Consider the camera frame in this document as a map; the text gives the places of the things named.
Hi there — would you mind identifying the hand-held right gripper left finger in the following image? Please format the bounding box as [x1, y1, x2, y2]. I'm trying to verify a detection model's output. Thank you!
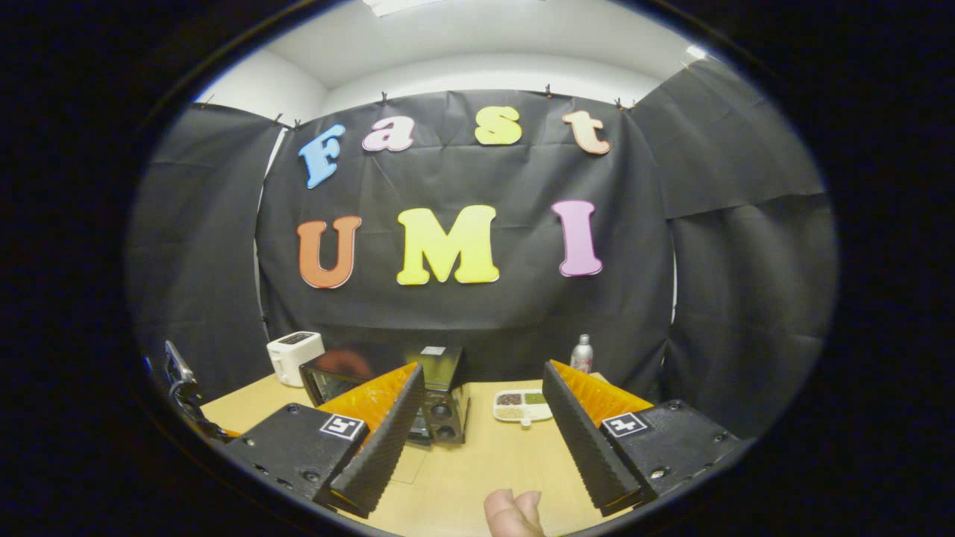
[224, 363, 426, 519]

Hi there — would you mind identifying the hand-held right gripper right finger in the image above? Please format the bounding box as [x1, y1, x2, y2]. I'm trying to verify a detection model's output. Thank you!
[542, 360, 743, 517]

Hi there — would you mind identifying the black electric oven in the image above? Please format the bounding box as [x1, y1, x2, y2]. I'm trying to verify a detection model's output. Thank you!
[298, 345, 472, 486]

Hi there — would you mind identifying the white divided dish with grains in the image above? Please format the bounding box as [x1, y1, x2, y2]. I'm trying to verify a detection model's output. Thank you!
[492, 389, 554, 426]

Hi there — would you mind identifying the white toaster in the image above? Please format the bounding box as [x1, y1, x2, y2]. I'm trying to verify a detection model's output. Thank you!
[266, 331, 326, 388]

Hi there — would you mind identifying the black backdrop cloth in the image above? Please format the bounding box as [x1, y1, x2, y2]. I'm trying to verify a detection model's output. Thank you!
[127, 60, 836, 437]

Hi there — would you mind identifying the large ceiling light panel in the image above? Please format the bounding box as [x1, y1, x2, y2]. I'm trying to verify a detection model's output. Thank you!
[363, 0, 448, 17]

